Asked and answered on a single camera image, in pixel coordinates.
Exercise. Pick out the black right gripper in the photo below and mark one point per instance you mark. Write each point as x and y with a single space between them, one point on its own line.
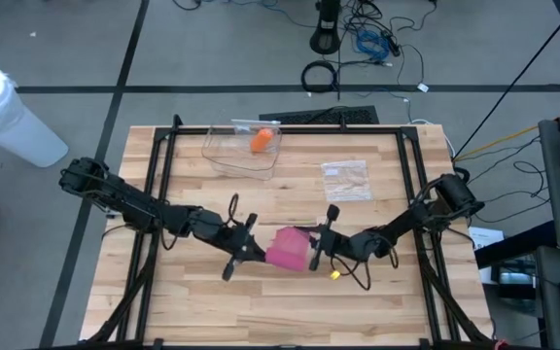
345 245

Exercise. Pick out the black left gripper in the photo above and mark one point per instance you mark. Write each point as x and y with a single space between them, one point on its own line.
231 238

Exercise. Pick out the pink elastic bandage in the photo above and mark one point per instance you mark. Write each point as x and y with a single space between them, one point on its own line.
290 250

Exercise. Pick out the clear plastic container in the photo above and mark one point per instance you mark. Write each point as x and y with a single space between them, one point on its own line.
231 160

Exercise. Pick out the orange elastic bandage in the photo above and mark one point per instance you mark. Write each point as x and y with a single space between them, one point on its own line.
262 141

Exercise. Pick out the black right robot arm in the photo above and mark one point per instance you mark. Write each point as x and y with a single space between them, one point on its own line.
421 219

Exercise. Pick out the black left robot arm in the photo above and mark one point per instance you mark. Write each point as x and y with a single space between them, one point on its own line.
134 206

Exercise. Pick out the black floor mat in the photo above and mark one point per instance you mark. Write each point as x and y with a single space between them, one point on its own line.
319 116

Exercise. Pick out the white paper sheet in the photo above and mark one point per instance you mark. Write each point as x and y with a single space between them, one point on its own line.
486 238

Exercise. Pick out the black slanted pole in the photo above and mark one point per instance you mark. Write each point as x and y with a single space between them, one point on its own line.
518 79

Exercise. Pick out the white trash bin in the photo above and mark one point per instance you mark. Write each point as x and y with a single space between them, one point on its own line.
8 116

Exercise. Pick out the black metal table frame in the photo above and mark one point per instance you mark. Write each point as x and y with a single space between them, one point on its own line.
309 130

